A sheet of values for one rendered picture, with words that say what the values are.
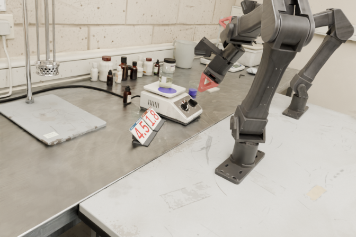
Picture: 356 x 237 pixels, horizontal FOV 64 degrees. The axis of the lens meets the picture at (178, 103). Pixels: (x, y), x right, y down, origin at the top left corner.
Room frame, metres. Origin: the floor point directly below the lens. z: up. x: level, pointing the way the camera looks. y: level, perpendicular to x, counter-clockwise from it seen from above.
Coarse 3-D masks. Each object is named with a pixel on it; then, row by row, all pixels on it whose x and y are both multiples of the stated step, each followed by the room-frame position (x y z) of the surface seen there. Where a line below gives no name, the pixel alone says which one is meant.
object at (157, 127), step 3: (144, 120) 0.80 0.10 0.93; (159, 120) 0.87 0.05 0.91; (162, 120) 0.88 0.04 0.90; (147, 123) 0.80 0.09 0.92; (156, 123) 0.84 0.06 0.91; (159, 123) 0.85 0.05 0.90; (162, 123) 0.85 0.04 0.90; (150, 126) 0.80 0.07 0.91; (156, 126) 0.82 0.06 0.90; (159, 126) 0.83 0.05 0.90; (153, 129) 0.80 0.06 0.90; (156, 129) 0.80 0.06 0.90
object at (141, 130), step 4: (140, 124) 0.77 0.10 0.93; (144, 124) 0.78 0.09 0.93; (136, 128) 0.74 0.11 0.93; (140, 128) 0.75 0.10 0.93; (144, 128) 0.77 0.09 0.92; (148, 128) 0.78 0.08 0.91; (136, 132) 0.72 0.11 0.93; (140, 132) 0.73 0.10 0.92; (144, 132) 0.75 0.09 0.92; (148, 132) 0.77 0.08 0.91; (140, 136) 0.72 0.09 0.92; (144, 136) 0.73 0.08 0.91; (140, 140) 0.71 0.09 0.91
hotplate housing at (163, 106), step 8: (144, 96) 0.94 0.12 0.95; (152, 96) 0.93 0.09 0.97; (160, 96) 0.93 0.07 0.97; (176, 96) 0.95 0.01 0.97; (184, 96) 0.98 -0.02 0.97; (144, 104) 0.94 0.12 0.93; (152, 104) 0.93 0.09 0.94; (160, 104) 0.91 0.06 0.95; (168, 104) 0.90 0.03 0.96; (160, 112) 0.91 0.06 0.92; (168, 112) 0.90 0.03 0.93; (176, 112) 0.88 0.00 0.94; (200, 112) 0.96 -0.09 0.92; (176, 120) 0.88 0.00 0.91; (184, 120) 0.87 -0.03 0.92; (192, 120) 0.91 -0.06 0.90
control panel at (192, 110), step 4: (188, 96) 0.99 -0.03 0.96; (180, 100) 0.94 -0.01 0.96; (184, 100) 0.95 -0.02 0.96; (188, 100) 0.97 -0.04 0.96; (176, 104) 0.90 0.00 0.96; (180, 104) 0.92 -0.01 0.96; (188, 104) 0.94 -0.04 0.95; (180, 108) 0.89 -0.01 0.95; (192, 108) 0.94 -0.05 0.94; (196, 108) 0.95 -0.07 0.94; (200, 108) 0.97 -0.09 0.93; (184, 112) 0.89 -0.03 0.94; (188, 112) 0.90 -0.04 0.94; (192, 112) 0.92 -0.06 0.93; (188, 116) 0.88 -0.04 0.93
